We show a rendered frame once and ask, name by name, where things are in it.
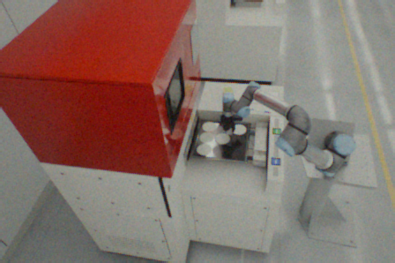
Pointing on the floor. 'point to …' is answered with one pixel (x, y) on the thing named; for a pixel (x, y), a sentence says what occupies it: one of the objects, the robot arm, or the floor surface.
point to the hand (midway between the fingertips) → (230, 132)
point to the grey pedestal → (327, 215)
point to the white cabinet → (230, 221)
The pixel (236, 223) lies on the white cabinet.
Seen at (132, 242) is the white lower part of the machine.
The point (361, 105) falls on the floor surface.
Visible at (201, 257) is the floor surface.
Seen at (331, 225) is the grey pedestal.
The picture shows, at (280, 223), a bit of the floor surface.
